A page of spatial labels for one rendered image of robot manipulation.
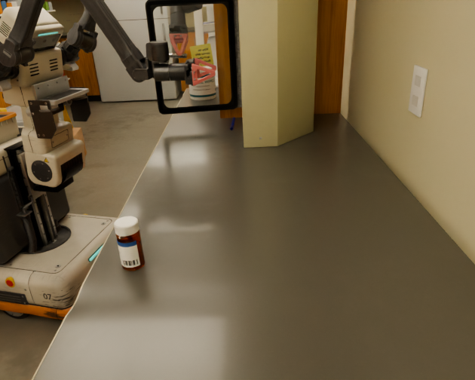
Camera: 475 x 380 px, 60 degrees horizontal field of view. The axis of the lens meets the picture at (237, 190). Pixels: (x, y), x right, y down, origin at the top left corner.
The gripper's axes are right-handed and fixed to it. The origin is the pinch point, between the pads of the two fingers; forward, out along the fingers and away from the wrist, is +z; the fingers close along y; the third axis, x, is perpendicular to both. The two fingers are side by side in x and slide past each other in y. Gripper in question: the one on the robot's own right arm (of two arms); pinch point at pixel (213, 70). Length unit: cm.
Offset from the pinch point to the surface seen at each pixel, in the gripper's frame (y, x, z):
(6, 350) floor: -9, 118, -99
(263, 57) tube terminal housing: -15.3, -6.0, 15.9
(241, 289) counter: -87, 21, 7
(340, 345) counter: -100, 20, 21
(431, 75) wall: -47, -6, 52
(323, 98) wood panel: 21, 16, 42
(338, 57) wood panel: 21, 1, 47
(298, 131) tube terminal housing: -8.1, 19.6, 28.1
